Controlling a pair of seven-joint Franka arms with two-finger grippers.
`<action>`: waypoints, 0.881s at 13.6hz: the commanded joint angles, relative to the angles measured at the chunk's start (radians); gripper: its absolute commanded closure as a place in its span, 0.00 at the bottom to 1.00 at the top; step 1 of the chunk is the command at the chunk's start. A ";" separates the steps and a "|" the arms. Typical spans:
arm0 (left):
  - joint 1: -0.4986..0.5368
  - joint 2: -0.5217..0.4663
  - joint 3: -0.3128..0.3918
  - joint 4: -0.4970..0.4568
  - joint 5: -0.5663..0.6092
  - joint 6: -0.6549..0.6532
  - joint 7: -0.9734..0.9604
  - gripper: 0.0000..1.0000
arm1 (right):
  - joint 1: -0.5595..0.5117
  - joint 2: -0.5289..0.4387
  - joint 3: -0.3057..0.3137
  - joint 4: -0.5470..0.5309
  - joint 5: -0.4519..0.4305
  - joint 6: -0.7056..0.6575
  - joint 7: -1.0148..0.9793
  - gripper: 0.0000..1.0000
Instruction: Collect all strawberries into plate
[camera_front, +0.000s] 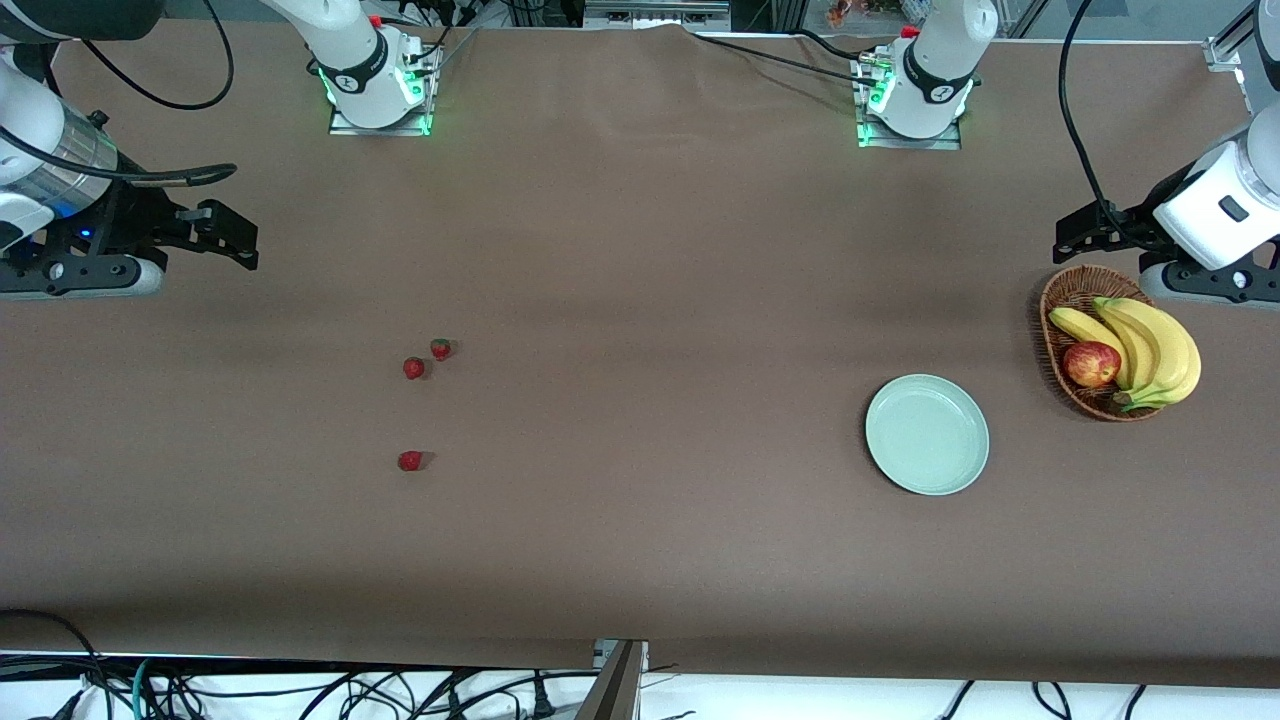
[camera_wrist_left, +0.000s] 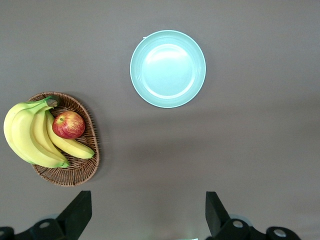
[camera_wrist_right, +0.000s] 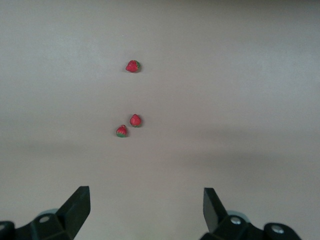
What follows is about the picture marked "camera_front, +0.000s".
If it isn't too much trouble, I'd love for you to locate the light green plate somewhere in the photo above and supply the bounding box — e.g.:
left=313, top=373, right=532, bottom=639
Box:
left=865, top=374, right=991, bottom=497

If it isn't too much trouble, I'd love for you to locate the brown wicker basket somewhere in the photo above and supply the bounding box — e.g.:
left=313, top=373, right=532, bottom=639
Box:
left=1040, top=265, right=1166, bottom=423

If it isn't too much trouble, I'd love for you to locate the yellow banana bunch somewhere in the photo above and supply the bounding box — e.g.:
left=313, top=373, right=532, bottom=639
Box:
left=1049, top=296, right=1202, bottom=413

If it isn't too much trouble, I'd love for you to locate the red apple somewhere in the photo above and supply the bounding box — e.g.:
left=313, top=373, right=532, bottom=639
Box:
left=1063, top=341, right=1123, bottom=389

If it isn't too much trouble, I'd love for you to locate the orange patterned object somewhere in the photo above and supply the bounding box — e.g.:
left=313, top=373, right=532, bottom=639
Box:
left=825, top=0, right=936, bottom=28

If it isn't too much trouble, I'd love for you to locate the brown table cloth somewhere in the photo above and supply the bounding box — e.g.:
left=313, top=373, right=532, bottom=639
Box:
left=0, top=18, right=1280, bottom=689

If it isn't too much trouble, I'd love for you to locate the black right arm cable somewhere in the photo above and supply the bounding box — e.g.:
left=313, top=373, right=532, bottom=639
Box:
left=0, top=0, right=238, bottom=188

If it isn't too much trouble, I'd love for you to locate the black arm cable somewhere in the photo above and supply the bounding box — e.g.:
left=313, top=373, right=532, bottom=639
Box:
left=0, top=0, right=238, bottom=188
left=1058, top=0, right=1146, bottom=246

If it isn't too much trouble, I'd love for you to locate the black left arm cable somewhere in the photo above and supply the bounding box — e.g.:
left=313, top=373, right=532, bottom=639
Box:
left=1058, top=0, right=1146, bottom=246

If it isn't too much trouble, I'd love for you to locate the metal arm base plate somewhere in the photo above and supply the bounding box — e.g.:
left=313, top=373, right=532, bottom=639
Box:
left=855, top=55, right=963, bottom=151
left=328, top=45, right=434, bottom=137

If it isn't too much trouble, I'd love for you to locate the aluminium frame profile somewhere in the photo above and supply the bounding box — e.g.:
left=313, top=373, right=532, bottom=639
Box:
left=1203, top=0, right=1263, bottom=73

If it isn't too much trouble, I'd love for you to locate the black cable lying on cloth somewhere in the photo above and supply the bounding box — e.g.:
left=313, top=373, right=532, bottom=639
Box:
left=683, top=25, right=883, bottom=89

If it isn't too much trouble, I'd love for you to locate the black looped floor cable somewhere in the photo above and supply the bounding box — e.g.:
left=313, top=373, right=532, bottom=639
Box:
left=0, top=608, right=113, bottom=720

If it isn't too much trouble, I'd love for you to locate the teal cable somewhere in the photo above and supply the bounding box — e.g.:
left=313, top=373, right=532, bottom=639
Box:
left=130, top=657, right=161, bottom=720

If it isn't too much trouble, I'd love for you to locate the black cable tangle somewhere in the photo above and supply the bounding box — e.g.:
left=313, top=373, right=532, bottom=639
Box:
left=150, top=668, right=561, bottom=720

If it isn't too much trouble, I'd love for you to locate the aluminium rail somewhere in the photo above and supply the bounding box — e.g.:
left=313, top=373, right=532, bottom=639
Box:
left=583, top=0, right=733, bottom=31

